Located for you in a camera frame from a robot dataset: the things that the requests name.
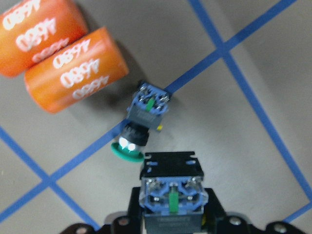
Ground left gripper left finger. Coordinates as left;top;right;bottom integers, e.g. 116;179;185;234
125;187;143;234

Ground green push button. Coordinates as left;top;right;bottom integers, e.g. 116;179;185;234
111;81;172;162
139;151;209;234

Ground orange cylinder labelled 4680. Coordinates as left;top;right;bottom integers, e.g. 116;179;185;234
0;0;88;78

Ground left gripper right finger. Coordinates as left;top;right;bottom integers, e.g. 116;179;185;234
202;188;226;234

